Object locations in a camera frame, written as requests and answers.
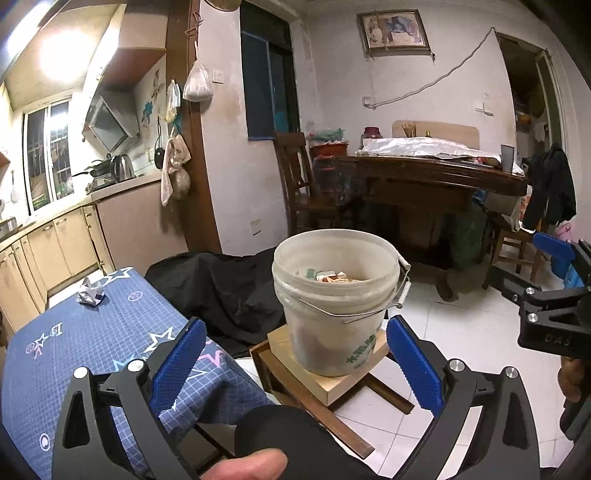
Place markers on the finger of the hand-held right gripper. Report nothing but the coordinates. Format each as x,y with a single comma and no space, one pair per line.
554,247
512,284

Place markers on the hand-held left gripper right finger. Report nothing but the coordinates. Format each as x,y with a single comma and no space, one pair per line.
415,364

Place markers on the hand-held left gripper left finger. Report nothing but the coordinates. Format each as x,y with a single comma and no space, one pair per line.
180,364

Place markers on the white plastic bucket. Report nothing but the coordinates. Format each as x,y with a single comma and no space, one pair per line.
337,323

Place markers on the person's right hand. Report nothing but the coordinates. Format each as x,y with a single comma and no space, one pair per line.
575,378

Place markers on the person's left hand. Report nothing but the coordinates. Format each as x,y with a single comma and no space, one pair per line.
249,468

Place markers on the dark wooden chair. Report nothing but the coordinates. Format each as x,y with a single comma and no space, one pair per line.
512,240

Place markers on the black jacket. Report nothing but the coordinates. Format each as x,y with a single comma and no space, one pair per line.
551,184

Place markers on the light wooden block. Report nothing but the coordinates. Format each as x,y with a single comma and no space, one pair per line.
332,387

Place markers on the grey cup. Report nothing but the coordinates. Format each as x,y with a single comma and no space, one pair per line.
508,158

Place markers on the dark wooden stool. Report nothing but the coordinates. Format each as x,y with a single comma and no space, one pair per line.
332,424

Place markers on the silver crumpled wrapper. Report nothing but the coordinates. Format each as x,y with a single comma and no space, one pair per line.
91,291

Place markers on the person's black trouser leg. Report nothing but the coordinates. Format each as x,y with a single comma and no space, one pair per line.
286,434

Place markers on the dark wooden dining table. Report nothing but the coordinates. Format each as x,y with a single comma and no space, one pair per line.
429,184

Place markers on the light wooden board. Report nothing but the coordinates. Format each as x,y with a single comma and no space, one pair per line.
443,129

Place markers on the white plastic sheet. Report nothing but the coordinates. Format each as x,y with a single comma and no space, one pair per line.
425,147

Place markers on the beige lower kitchen cabinets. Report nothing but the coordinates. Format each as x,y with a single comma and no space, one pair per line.
51,249

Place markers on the hanging plastic bags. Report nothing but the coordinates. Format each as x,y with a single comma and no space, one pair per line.
175,170

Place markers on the red lidded jar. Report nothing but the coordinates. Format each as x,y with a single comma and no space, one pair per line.
371,136

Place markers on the steel kettle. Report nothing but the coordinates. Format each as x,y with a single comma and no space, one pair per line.
122,168

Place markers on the black hanging ladle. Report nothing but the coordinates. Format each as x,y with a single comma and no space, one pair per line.
159,157

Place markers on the brown wooden chair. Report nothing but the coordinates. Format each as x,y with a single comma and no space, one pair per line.
295,184

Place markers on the black wok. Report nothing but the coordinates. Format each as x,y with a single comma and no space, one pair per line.
94,168

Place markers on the red plastic basin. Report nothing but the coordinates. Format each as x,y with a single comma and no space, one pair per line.
328,150

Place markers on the steel range hood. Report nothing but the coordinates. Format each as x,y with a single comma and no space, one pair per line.
111,124

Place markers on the kitchen window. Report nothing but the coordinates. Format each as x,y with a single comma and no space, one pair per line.
46,152

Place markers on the small yellowish hanging bag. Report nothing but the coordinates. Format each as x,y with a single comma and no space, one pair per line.
173,101

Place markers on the framed picture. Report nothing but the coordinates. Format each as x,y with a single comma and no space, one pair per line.
393,32

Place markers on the white hanging plastic bag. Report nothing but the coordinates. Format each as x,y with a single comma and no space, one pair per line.
198,83

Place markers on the dark interior window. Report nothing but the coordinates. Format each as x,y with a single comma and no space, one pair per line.
270,83

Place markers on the wooden upper kitchen cabinet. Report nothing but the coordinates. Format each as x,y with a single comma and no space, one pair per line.
138,60

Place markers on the white wall socket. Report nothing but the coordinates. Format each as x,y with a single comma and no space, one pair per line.
256,227

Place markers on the white wall switch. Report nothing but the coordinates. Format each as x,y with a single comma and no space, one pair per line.
219,76

